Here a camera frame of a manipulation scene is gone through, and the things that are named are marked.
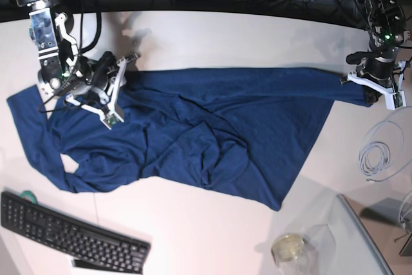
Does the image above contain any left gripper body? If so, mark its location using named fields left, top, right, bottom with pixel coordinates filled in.
left=341, top=57, right=411, bottom=110

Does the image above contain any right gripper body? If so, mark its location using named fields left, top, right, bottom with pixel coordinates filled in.
left=64, top=51, right=140, bottom=129

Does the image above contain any blue t-shirt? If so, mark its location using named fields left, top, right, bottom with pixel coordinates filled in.
left=7, top=68, right=377, bottom=211

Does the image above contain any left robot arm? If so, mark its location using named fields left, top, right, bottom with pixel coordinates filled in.
left=332, top=0, right=411, bottom=111

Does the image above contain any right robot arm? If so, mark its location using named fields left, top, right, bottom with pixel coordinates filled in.
left=11, top=0, right=138, bottom=129

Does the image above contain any green tape roll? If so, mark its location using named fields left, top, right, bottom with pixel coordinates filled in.
left=19, top=190, right=38, bottom=204

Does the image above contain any grey metal stand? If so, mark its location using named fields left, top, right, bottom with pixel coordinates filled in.
left=360, top=198, right=411, bottom=258

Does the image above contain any black keyboard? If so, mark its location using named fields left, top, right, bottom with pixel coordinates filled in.
left=1, top=191, right=151, bottom=274

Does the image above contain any clear glass jar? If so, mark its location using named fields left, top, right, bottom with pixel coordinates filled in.
left=271, top=224, right=337, bottom=274

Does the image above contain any coiled light blue cable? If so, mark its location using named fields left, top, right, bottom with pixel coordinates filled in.
left=357, top=106, right=412, bottom=183

